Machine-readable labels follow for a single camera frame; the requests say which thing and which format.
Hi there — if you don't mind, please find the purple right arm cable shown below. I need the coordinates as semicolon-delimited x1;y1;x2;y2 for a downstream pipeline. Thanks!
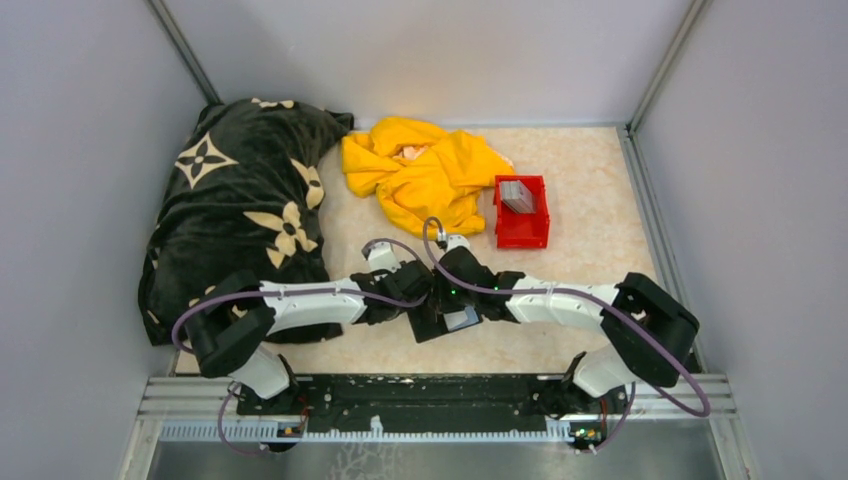
422;217;713;420

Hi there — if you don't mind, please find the yellow jacket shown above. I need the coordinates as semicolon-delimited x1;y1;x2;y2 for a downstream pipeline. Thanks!
341;117;515;239

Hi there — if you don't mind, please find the red plastic bin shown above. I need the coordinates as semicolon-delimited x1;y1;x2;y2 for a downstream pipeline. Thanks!
493;175;550;249

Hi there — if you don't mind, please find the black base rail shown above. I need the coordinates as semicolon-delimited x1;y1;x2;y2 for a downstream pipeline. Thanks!
236;374;627;434

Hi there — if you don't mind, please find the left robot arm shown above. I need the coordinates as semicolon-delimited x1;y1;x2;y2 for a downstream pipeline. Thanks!
172;261;434;414

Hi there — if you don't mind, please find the black floral blanket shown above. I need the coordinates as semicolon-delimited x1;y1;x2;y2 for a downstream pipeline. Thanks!
137;98;355;346

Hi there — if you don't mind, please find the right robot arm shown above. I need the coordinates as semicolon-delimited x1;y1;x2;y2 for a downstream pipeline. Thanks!
434;247;700;412

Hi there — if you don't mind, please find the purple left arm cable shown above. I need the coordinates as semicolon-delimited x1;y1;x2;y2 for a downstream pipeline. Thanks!
170;238;432;458

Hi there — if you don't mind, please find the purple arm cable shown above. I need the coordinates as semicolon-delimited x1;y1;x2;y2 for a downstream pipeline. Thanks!
170;238;432;458
422;217;713;420

